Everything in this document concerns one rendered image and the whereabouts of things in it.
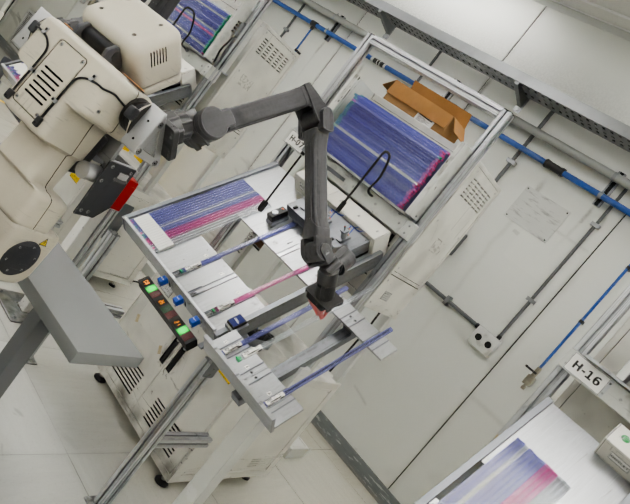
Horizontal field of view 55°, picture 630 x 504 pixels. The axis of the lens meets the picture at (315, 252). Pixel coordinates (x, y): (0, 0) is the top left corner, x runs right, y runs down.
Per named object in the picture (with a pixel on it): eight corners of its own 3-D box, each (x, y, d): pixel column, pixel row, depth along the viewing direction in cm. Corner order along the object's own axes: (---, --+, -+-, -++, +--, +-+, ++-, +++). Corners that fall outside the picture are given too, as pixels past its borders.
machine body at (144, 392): (156, 495, 225) (256, 370, 217) (83, 368, 264) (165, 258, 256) (258, 485, 278) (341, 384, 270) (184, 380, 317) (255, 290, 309)
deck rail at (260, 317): (217, 348, 194) (216, 336, 190) (214, 344, 195) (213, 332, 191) (381, 264, 228) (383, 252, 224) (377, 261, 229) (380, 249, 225)
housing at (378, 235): (369, 267, 228) (374, 239, 219) (293, 199, 255) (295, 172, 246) (385, 259, 232) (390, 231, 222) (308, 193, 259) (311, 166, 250)
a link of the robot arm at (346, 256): (298, 251, 167) (319, 246, 161) (322, 231, 174) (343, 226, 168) (317, 287, 170) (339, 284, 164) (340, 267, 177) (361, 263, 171)
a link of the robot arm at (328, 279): (315, 266, 164) (332, 276, 162) (329, 253, 168) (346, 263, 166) (312, 283, 168) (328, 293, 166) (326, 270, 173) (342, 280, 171)
